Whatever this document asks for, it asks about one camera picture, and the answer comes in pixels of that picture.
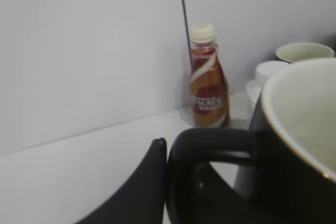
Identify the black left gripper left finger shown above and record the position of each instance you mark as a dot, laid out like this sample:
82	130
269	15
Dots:
141	198

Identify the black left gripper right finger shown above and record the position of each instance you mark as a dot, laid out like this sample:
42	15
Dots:
217	202

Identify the black ceramic mug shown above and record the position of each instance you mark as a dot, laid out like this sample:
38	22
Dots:
283	165

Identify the dark grey mug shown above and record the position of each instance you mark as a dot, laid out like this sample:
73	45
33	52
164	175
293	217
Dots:
300	51

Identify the brown coffee drink bottle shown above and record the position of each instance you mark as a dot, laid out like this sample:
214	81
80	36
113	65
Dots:
208	84

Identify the white blueberry yogurt carton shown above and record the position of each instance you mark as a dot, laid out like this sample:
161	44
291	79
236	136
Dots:
263	72

